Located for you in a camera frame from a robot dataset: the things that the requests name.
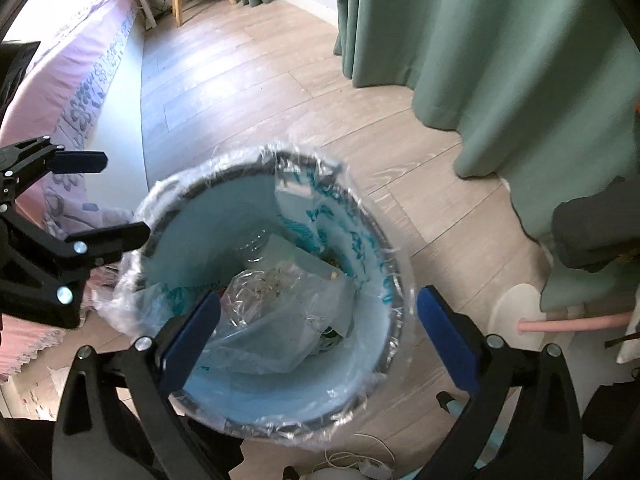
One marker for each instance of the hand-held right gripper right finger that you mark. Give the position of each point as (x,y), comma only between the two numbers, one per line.
(450,345)

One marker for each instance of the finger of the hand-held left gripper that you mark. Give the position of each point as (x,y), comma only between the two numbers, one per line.
(80,161)
(110,237)

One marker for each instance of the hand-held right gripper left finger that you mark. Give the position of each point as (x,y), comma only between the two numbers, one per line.
(190,345)

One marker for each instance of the clear zip bag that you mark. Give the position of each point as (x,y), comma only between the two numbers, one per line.
(280,320)

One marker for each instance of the blue trash bin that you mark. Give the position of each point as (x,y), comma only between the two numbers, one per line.
(215,210)

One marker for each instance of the green label plastic bottle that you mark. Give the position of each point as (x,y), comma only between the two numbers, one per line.
(255,247)

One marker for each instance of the trash bin with plastic liner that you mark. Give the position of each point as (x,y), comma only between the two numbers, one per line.
(350,240)

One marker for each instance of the white bed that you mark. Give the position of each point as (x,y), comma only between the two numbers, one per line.
(122,135)

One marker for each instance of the coat rack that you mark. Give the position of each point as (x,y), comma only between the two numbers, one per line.
(515,310)

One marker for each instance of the pink bed sheet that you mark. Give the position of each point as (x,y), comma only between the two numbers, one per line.
(25,355)

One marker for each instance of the purple floral blanket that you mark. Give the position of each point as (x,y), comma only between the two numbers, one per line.
(50,85)

